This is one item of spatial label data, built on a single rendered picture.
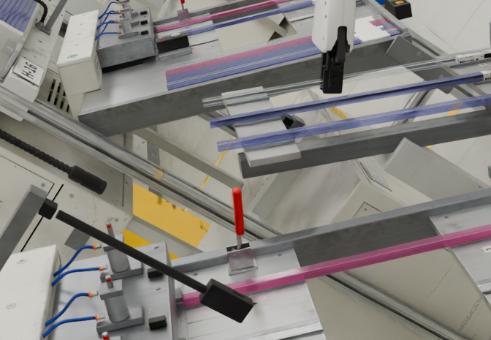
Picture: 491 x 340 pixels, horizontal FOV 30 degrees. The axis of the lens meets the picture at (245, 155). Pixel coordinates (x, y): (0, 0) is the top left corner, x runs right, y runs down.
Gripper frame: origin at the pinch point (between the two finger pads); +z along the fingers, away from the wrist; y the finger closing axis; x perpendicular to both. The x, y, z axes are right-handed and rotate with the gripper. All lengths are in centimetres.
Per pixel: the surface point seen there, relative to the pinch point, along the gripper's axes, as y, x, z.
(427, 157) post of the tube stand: 13.9, 12.5, 8.7
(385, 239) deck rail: 36.3, -0.1, 12.2
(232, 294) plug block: 70, -25, 2
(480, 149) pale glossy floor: -119, 78, 53
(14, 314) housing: 51, -46, 13
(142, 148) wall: -509, -17, 183
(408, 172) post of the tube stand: 13.9, 9.7, 11.1
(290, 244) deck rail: 36.0, -12.6, 12.7
